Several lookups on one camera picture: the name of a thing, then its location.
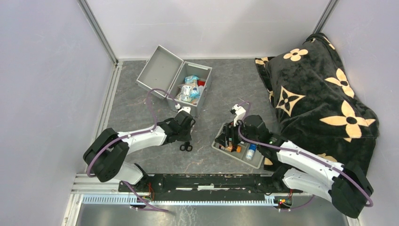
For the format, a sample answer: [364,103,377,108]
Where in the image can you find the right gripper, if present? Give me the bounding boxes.
[214,117,259,148]

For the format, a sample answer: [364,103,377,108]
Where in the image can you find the brown glass bottle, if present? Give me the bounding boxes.
[219,145,241,153]

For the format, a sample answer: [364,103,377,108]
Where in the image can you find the black handled scissors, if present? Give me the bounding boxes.
[179,141,193,152]

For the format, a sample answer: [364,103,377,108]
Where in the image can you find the blue white small box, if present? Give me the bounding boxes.
[245,144,257,160]

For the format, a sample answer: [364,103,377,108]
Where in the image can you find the grey divider tray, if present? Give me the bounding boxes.
[211,125,264,169]

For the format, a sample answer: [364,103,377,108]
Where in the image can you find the grey metal case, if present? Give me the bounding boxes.
[136,45,212,117]

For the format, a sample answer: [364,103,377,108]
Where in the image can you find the red first aid pouch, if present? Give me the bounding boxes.
[197,80,206,88]

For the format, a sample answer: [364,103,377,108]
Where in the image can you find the blue cotton ball bag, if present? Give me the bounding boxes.
[184,75,200,95]

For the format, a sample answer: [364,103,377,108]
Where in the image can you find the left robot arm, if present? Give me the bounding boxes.
[83,107,196,192]

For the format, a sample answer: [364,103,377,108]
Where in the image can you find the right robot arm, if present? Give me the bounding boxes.
[214,115,374,218]

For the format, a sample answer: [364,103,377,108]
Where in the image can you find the black floral blanket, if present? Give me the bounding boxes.
[255,32,379,173]

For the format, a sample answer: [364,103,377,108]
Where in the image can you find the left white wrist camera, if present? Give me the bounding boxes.
[175,104,191,115]

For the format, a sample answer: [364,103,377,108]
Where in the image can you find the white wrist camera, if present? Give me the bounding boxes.
[175,104,191,115]
[230,104,247,127]

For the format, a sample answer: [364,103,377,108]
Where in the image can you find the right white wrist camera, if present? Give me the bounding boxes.
[230,104,247,127]

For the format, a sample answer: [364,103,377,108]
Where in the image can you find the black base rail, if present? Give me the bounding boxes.
[132,173,290,201]

